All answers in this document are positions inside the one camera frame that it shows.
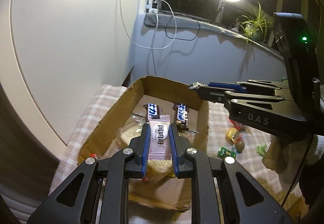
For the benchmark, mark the white power strip with chargers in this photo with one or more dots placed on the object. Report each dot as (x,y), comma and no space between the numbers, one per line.
(151,6)

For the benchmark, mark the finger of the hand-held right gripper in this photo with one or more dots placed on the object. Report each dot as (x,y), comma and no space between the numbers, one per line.
(222,85)
(212,94)

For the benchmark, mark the brown cardboard box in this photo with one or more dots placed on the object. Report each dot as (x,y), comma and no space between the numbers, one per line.
(101,130)

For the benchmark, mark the grey sill cloth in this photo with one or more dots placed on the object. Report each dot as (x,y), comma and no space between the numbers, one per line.
(177,22)

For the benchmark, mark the potted spider plant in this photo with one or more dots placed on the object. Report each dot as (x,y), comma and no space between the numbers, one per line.
(254,26)

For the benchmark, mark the pink wafer packet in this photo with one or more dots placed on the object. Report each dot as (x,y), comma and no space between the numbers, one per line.
(159,137)

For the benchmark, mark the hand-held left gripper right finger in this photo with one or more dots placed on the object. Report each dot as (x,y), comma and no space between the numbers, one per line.
(174,153)

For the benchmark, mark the person's right hand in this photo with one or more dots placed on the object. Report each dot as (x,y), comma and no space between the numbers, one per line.
(278,158)

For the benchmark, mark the clear pack of wafers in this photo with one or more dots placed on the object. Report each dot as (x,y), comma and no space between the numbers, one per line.
(129,135)

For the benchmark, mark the checked tablecloth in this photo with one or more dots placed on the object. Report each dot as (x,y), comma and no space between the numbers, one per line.
(227,173)

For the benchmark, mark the orange brown candy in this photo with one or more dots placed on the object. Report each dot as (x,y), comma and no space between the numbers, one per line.
(240,145)

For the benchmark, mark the yellow wrapped candy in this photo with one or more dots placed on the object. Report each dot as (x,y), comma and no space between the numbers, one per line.
(232,134)

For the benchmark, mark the brown chocolate bar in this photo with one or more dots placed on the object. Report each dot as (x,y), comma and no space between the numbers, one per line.
(151,111)
(181,115)

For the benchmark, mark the green flat snack packet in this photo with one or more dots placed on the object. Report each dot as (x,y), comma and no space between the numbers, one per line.
(226,152)

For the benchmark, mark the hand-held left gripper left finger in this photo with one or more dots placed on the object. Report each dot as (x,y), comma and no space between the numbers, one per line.
(145,153)

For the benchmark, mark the dark shiny snack packet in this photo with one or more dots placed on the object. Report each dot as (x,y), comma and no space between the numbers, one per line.
(196,86)

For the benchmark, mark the light green candy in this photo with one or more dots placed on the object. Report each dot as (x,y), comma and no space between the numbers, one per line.
(261,149)

